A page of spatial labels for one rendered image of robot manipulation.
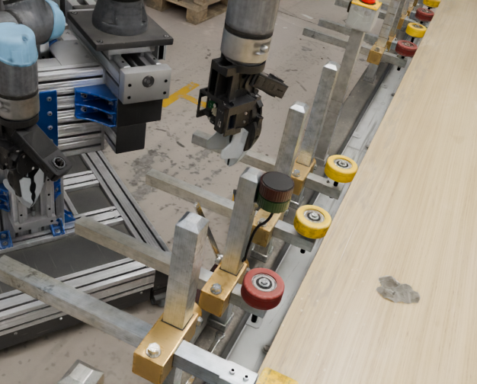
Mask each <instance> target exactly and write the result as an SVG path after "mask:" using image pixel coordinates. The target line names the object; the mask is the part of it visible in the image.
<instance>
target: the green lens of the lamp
mask: <svg viewBox="0 0 477 384"><path fill-rule="evenodd" d="M290 200H291V198H290V199H289V200H288V201H286V202H284V203H274V202H270V201H269V200H266V199H264V198H263V197H262V196H261V194H260V193H259V191H258V194H257V197H256V203H257V205H258V206H259V207H260V208H262V209H263V210H265V211H267V212H269V213H283V212H285V211H286V210H287V209H288V207H289V205H290Z"/></svg>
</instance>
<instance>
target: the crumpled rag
mask: <svg viewBox="0 0 477 384"><path fill-rule="evenodd" d="M378 281H379V282H380V284H381V285H382V286H378V287H377V288H376V291H378V292H379V293H380V294H381V295H382V296H383V298H388V299H391V300H392V301H393V302H394V303H397V302H404V303H408V304H409V303H410V304H411V303H413V302H414V303H418V302H419V300H420V298H421V297H420V295H419V292H416V291H414V290H413V289H412V287H411V286H410V285H409V284H407V283H400V282H398V281H397V280H396V279H395V278H394V277H393V276H388V275H385V276H384V277H379V279H378Z"/></svg>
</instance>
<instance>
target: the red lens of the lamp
mask: <svg viewBox="0 0 477 384"><path fill-rule="evenodd" d="M269 172H277V171H269ZM269 172H266V173H269ZM266 173H264V174H263V175H262V176H261V181H260V184H259V188H258V190H259V193H260V194H261V196H262V197H264V198H266V199H267V200H270V201H274V202H286V201H288V200H289V199H290V198H291V197H292V194H293V189H294V186H295V184H294V181H293V179H292V178H291V180H292V181H293V187H292V188H291V189H289V190H286V191H277V190H271V189H270V188H269V187H267V186H266V185H264V183H263V181H262V179H263V178H262V177H263V176H264V175H265V174H266ZM287 176H288V175H287ZM288 177H289V176H288ZM289 178H290V177H289Z"/></svg>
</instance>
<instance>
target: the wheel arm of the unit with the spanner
mask: <svg viewBox="0 0 477 384"><path fill-rule="evenodd" d="M75 234H77V235H80V236H82V237H84V238H86V239H88V240H91V241H93V242H95V243H98V244H99V245H102V246H104V247H106V248H109V249H110V250H113V251H115V252H117V253H119V254H122V255H124V256H126V257H128V258H131V259H133V260H134V261H138V262H139V263H141V264H144V265H146V266H148V267H151V268H153V269H155V270H158V271H160V272H162V273H164V274H167V275H169V268H170V263H171V254H170V253H168V252H166V251H163V250H161V249H159V248H156V247H154V246H152V245H149V244H147V243H145V242H142V241H140V240H139V239H136V238H134V237H132V236H129V235H127V234H125V233H122V232H120V231H117V230H116V229H113V228H111V227H109V226H106V225H104V224H102V223H100V222H97V221H95V220H93V219H90V218H88V217H87V216H82V217H81V218H80V219H78V220H77V221H76V222H75ZM212 274H213V272H211V271H209V270H206V269H204V268H201V269H200V276H199V281H198V285H197V288H198V289H199V290H202V289H203V287H204V285H205V284H206V282H207V281H208V279H209V278H210V277H211V275H212ZM241 287H242V285H241V284H239V283H237V284H236V286H235V288H234V289H233V291H232V292H231V296H230V300H229V303H231V304H233V305H235V306H238V307H239V308H240V309H243V310H245V311H246V312H250V313H251V314H253V315H256V316H258V317H260V318H264V316H265V314H266V313H267V310H260V309H255V308H253V307H251V306H250V305H248V304H247V303H246V302H245V301H244V299H243V298H242V295H241Z"/></svg>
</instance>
